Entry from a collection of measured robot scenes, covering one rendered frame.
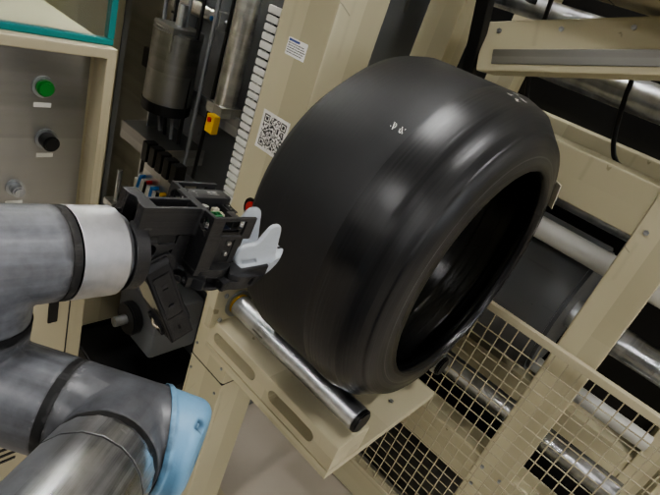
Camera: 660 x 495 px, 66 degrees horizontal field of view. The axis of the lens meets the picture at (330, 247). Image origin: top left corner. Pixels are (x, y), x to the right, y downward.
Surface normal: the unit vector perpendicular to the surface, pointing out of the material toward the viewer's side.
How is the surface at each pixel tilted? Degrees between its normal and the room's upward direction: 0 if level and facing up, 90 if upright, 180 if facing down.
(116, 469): 37
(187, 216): 91
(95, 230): 32
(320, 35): 90
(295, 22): 90
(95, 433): 19
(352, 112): 46
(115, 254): 62
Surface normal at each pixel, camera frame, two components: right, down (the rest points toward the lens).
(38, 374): 0.28, -0.69
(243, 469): 0.32, -0.84
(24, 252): 0.80, -0.05
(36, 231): 0.70, -0.44
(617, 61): -0.65, 0.15
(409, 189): -0.18, -0.17
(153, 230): 0.69, 0.54
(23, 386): 0.24, -0.51
